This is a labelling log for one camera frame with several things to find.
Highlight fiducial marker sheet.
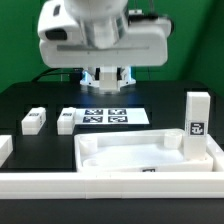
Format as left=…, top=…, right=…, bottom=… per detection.
left=75, top=108, right=149, bottom=125

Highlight black cable hose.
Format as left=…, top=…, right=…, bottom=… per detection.
left=31, top=67, right=84, bottom=83

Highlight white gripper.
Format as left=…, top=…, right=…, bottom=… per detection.
left=38, top=0, right=173, bottom=87

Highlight white left fence piece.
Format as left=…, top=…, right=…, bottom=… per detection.
left=0, top=135, right=13, bottom=167

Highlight white front fence rail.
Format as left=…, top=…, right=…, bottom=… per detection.
left=0, top=172, right=224, bottom=199

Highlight white fence piece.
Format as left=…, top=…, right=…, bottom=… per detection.
left=0, top=135, right=13, bottom=167
left=207, top=135, right=224, bottom=172

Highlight white desk top tray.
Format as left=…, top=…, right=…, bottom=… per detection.
left=74, top=129, right=213, bottom=173

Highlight white right fence piece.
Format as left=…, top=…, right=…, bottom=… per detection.
left=207, top=135, right=224, bottom=172

